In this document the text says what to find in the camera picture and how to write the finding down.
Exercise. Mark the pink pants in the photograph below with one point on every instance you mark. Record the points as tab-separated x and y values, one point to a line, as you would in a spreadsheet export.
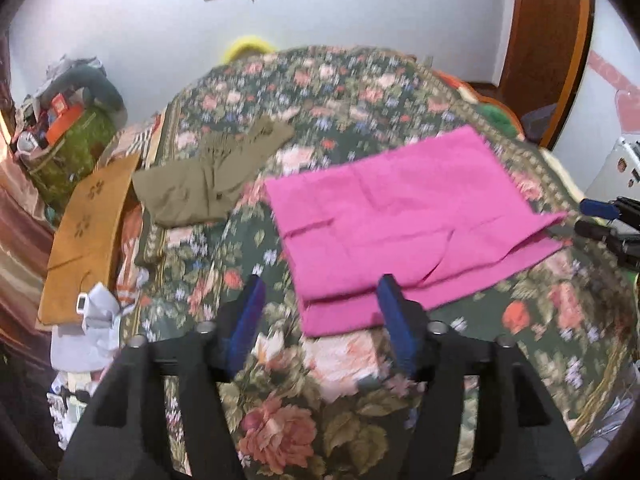
400	210

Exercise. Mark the green fuzzy cloth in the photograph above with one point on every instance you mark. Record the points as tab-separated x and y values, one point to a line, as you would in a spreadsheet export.
502	115

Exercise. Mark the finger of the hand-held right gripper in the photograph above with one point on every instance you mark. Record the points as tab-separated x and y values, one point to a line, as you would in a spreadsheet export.
597	232
595	206

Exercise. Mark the orange patterned blanket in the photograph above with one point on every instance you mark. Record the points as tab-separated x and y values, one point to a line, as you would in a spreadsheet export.
460	85

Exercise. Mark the olive pants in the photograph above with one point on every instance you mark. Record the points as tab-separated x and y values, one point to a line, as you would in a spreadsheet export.
200	185

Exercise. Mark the wooden wardrobe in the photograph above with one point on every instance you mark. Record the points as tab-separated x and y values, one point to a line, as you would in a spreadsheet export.
545	35

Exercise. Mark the wooden lap tray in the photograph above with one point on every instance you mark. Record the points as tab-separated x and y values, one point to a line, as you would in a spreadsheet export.
85	230

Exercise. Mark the red box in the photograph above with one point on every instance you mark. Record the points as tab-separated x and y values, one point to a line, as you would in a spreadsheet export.
60	102

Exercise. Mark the yellow foam tube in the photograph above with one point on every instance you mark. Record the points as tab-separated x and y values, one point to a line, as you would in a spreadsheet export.
245	45

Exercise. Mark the floral blanket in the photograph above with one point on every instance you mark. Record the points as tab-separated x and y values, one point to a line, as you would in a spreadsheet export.
350	410

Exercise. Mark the pink curtain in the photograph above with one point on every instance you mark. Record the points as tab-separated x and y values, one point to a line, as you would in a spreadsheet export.
20	240

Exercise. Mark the white cloth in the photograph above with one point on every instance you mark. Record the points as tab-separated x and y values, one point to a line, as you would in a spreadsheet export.
95	330

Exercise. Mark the dark blue cloth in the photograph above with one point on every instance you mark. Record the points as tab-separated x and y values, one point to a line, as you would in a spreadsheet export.
540	120

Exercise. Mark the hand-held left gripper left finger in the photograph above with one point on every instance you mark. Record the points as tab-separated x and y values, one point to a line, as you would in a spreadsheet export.
247	320

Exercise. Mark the pink cloth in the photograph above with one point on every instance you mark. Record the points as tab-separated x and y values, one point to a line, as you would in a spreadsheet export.
615	90

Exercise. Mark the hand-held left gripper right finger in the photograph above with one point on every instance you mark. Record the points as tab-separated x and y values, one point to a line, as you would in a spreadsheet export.
397	325

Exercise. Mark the orange box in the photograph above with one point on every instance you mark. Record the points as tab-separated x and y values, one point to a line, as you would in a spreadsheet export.
62	122

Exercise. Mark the pile of clothes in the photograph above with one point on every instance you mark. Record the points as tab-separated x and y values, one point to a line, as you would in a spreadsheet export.
70	65

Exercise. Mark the striped cloth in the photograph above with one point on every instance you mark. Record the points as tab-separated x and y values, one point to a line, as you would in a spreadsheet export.
142	135

